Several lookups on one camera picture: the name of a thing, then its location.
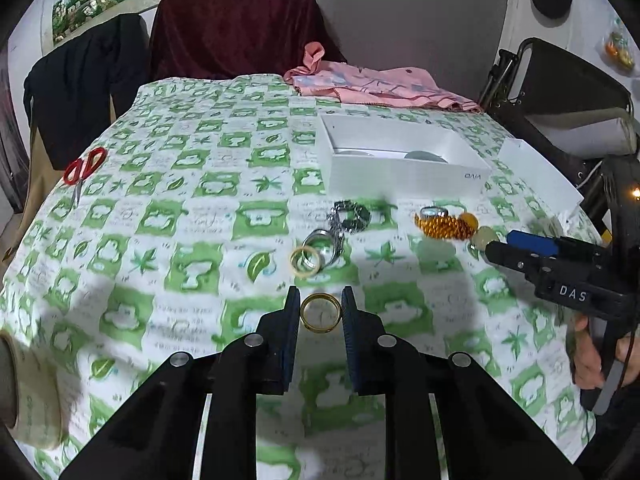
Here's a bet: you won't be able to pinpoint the pink printed cloth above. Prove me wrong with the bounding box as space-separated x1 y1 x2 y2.
283 42 485 114

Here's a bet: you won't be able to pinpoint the dark beaded bracelet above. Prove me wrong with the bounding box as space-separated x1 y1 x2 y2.
331 199 372 234

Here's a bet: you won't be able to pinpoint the cream yellow bangle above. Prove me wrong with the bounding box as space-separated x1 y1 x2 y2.
290 246 321 276

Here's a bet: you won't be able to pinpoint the clear tape roll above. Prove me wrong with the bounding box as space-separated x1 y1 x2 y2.
0 332 64 451

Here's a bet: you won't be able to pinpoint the bag of colourful trinkets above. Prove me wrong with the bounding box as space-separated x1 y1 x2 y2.
604 17 637 72

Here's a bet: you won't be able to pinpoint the white cardboard box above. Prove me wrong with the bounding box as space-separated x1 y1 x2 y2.
319 113 495 197

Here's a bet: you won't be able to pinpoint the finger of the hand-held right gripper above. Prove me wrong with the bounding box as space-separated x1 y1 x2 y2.
485 240 542 282
506 230 562 257

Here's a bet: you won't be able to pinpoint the orange beaded bracelet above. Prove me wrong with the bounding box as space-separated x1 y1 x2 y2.
414 212 474 241

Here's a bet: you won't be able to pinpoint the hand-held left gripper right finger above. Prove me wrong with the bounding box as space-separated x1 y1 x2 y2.
341 285 584 480

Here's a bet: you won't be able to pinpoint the pale jade pendant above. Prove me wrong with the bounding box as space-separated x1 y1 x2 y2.
469 227 497 252

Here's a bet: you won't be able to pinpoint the gold metal bangle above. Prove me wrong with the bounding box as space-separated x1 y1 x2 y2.
299 293 344 334

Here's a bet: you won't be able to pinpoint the red handled scissors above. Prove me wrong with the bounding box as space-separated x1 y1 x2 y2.
62 146 109 207

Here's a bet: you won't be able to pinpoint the black garment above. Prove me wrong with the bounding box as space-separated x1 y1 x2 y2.
23 12 152 172

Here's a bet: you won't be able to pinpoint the silver metal bangle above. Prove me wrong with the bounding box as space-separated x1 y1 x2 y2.
303 229 345 268

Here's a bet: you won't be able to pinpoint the white box lid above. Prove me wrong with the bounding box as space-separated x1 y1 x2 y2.
492 137 585 217

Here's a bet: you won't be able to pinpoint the pale green jade bangle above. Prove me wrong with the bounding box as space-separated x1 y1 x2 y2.
416 241 455 265

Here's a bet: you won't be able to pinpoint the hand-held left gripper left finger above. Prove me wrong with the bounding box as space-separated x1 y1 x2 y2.
59 285 301 480

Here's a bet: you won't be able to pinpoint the person's right forearm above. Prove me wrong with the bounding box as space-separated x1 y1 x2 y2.
575 390 640 480

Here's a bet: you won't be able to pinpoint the maroon velvet cloth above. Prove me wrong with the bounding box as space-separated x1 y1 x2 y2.
149 0 348 82

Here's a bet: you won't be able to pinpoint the person's right hand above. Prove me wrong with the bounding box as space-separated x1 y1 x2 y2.
567 313 635 392

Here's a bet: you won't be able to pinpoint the green white checked tablecloth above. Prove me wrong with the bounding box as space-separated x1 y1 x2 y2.
0 74 603 480

